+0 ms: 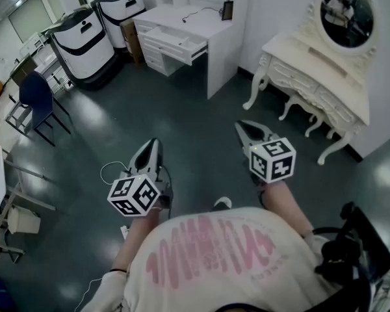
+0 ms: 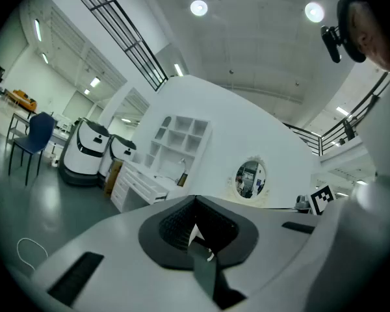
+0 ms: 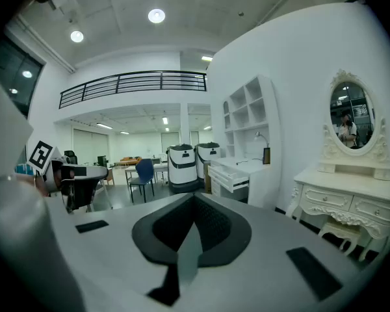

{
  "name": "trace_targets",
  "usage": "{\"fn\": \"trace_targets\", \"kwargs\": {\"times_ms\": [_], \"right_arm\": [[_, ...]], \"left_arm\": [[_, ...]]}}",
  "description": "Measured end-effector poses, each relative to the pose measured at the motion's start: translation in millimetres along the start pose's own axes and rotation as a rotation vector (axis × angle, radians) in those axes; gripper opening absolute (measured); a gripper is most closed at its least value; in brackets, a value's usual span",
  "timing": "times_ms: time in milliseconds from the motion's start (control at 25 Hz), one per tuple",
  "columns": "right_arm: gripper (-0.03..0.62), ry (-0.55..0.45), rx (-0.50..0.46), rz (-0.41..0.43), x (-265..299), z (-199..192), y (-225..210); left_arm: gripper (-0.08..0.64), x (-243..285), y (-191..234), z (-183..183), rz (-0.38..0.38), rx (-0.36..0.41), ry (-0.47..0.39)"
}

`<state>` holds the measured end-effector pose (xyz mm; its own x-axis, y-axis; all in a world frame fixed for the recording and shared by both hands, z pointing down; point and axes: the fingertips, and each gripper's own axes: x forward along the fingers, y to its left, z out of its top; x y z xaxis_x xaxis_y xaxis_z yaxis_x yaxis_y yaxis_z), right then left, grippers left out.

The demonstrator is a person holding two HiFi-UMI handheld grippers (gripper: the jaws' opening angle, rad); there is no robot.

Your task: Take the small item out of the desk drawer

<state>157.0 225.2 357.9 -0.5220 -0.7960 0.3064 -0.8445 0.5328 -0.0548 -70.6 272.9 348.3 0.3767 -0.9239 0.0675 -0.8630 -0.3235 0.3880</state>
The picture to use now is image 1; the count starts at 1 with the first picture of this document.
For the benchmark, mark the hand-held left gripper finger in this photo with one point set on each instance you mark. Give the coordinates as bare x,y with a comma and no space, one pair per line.
160,156
135,161

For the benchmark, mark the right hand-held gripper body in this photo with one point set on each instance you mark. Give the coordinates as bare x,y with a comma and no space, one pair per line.
273,161

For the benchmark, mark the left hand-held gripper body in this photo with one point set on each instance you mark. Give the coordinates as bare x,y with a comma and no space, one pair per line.
133,195

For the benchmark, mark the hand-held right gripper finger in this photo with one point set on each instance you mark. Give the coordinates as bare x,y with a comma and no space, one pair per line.
260,126
242,138

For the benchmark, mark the white desk drawer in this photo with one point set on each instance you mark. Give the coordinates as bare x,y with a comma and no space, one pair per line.
172,42

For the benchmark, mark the person's left forearm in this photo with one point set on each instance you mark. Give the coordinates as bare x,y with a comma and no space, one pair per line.
139,236

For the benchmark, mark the person's right forearm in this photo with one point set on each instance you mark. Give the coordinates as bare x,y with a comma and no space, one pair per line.
284,206

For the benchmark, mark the white power adapter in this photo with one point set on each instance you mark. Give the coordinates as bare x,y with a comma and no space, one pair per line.
124,232

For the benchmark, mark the cream ornate stool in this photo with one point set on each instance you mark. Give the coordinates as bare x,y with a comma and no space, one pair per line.
299,104

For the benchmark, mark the white black shoe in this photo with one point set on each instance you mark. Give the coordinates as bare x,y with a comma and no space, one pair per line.
222,203

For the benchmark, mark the cream ornate vanity table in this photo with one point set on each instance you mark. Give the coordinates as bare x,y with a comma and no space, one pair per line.
312,70

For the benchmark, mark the white pink-print T-shirt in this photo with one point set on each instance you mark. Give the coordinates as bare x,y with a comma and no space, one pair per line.
214,265

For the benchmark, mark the white bucket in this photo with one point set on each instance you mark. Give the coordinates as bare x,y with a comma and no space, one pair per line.
22,221

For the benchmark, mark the blue chair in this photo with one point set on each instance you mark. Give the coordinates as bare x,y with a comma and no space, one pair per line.
37,99

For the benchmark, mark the brown cardboard box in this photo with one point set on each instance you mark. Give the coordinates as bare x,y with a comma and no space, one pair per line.
131,41

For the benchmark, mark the white desk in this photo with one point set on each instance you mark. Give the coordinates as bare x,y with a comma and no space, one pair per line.
198,21

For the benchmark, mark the black backpack harness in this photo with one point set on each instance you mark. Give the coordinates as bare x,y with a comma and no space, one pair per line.
354,252

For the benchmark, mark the large white black robot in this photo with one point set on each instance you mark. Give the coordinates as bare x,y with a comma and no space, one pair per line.
84,47

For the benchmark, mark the oval cream-framed mirror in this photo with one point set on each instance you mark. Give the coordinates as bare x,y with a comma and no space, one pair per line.
346,15

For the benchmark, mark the dark cabinet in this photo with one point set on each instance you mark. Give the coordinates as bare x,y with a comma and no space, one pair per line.
22,71

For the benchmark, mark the large glass window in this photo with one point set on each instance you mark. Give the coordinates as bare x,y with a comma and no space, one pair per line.
29,18

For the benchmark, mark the grey metal frame stool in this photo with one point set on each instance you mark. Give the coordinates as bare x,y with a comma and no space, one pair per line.
18,115

